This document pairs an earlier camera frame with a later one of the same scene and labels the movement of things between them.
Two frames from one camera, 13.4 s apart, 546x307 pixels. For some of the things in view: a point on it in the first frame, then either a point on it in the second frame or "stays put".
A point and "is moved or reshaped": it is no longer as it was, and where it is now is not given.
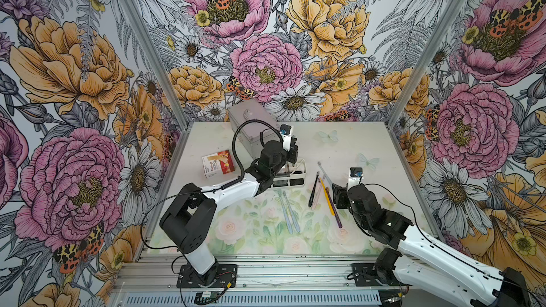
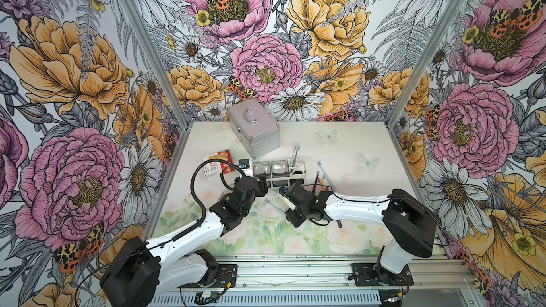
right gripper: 340,195 → 290,217
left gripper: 293,153 → 261,189
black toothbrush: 311,196 stays put
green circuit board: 207,294 stays put
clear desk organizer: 296,178 stays put
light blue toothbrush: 296,222 is moved or reshaped
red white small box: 217,163 stays put
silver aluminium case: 249,133 stays put
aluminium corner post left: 150,45 stays put
